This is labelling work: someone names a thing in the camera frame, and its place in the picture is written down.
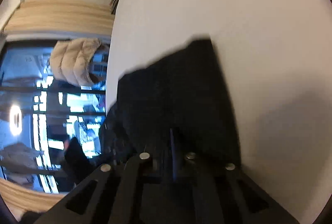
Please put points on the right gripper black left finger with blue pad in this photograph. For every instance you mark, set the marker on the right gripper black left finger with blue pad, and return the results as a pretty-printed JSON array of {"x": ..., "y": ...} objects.
[{"x": 107, "y": 195}]

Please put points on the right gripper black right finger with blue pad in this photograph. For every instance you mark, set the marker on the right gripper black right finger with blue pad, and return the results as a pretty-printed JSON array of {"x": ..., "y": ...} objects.
[{"x": 210, "y": 185}]

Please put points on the black denim pants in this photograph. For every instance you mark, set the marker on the black denim pants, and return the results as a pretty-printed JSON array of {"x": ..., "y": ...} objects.
[{"x": 177, "y": 105}]

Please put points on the large glass window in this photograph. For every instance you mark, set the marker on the large glass window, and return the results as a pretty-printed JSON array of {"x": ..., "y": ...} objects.
[{"x": 41, "y": 114}]

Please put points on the beige puffer jacket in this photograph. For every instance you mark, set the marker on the beige puffer jacket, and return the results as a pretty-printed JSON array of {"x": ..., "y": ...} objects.
[{"x": 80, "y": 62}]

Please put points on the beige curtain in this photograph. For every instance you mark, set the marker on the beige curtain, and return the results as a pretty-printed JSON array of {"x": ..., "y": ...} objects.
[{"x": 61, "y": 16}]

